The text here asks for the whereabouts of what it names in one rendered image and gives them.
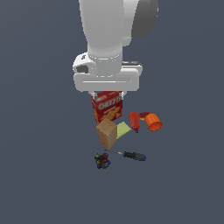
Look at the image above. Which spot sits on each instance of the red ketchup bottle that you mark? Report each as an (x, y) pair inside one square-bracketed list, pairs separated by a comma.
[(134, 121)]

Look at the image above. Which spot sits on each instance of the red Cheez-It cracker box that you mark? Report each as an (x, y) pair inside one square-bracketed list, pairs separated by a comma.
[(107, 106)]

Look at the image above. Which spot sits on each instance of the orange cup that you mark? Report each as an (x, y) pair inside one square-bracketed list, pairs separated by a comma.
[(153, 122)]

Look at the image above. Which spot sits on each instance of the black and blue screwdriver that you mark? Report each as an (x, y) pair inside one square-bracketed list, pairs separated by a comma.
[(129, 154)]

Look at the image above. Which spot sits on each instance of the dark multicoloured toy cluster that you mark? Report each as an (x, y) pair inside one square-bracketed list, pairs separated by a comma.
[(102, 160)]

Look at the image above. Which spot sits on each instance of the wooden block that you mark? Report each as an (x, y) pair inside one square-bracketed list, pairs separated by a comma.
[(106, 133)]

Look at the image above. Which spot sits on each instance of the dark red small bowl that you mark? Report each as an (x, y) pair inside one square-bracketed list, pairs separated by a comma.
[(143, 115)]

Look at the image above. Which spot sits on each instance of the yellow-green flat sponge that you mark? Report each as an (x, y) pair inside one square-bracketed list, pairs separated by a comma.
[(123, 129)]

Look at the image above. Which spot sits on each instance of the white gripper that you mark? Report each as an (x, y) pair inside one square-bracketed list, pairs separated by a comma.
[(106, 82)]

